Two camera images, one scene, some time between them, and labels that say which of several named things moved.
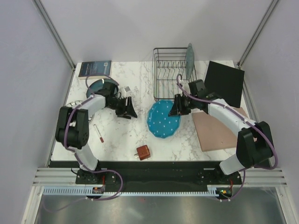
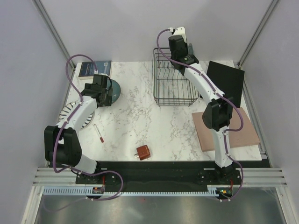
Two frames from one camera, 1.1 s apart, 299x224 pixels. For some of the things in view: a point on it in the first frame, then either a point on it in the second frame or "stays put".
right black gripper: (178, 108) → (186, 46)
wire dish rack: (168, 64) stays put
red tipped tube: (101, 138) stays put
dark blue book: (95, 70) stays put
